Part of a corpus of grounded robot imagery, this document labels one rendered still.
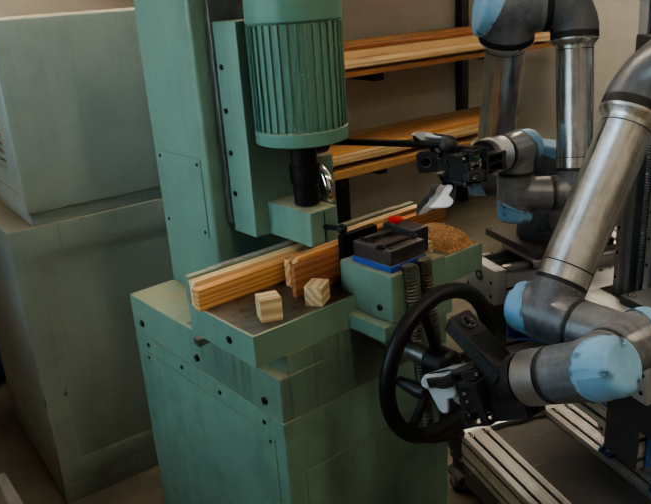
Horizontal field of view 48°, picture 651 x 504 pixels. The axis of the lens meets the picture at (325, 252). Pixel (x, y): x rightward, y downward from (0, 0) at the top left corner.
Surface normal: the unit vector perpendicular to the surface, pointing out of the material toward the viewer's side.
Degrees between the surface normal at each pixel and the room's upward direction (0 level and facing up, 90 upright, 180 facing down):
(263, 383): 90
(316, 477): 90
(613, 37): 90
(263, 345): 90
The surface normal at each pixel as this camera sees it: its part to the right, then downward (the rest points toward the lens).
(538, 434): -0.07, -0.94
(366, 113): 0.58, 0.25
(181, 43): -0.76, 0.27
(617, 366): 0.51, -0.23
